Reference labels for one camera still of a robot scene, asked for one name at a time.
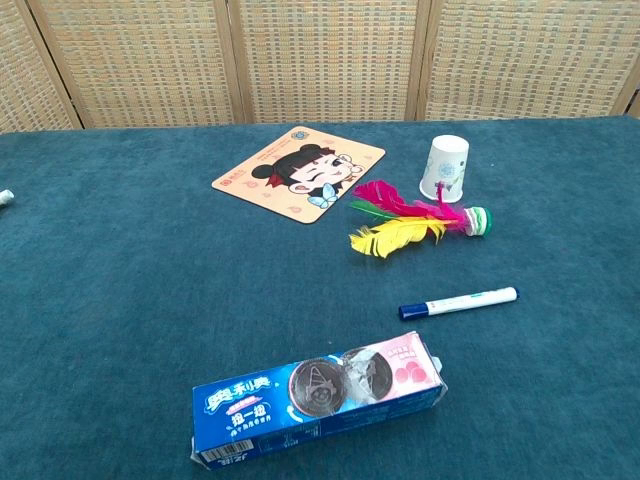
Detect blue Oreo cookie box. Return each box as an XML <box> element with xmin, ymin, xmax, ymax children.
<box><xmin>189</xmin><ymin>332</ymin><xmax>449</xmax><ymax>472</ymax></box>

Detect woven bamboo screen panel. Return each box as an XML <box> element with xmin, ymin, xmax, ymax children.
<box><xmin>417</xmin><ymin>0</ymin><xmax>640</xmax><ymax>122</ymax></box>
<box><xmin>24</xmin><ymin>0</ymin><xmax>254</xmax><ymax>130</ymax></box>
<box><xmin>0</xmin><ymin>0</ymin><xmax>84</xmax><ymax>134</ymax></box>
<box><xmin>227</xmin><ymin>0</ymin><xmax>434</xmax><ymax>125</ymax></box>

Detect white paper cup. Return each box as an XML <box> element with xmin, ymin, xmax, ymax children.
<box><xmin>418</xmin><ymin>134</ymin><xmax>471</xmax><ymax>203</ymax></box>

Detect orange cartoon girl mouse pad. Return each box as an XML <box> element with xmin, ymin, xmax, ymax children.
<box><xmin>210</xmin><ymin>125</ymin><xmax>387</xmax><ymax>226</ymax></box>

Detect colourful feather toy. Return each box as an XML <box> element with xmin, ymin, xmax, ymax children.
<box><xmin>348</xmin><ymin>179</ymin><xmax>495</xmax><ymax>260</ymax></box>

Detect white marker with blue cap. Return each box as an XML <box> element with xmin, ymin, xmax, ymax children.
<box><xmin>398</xmin><ymin>286</ymin><xmax>521</xmax><ymax>321</ymax></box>

